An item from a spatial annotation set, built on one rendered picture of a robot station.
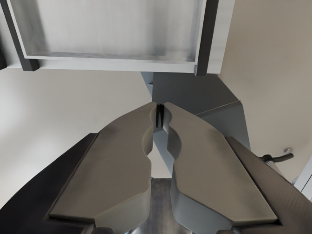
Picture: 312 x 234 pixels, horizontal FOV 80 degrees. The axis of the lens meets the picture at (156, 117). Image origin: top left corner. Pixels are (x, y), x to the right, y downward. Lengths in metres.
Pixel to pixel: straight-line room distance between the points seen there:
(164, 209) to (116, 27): 0.32
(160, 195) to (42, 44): 0.33
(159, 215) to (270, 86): 1.26
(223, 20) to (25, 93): 1.43
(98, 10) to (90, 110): 1.16
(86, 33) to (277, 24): 1.20
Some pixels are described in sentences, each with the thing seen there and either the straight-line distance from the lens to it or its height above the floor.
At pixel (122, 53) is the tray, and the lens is 0.33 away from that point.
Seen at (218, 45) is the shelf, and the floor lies 0.88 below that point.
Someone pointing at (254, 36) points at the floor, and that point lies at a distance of 1.34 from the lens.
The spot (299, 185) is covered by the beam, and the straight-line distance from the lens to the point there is 1.42.
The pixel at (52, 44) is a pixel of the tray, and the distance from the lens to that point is 0.37.
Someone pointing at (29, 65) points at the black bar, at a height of 0.90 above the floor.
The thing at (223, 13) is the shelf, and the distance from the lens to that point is 0.34.
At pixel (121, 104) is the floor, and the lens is 1.37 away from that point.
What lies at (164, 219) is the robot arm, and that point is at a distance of 0.39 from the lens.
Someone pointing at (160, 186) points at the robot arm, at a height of 0.95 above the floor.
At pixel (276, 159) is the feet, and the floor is 0.12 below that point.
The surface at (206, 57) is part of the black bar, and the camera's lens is 0.32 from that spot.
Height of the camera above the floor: 1.20
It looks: 60 degrees down
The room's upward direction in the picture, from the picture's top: 179 degrees counter-clockwise
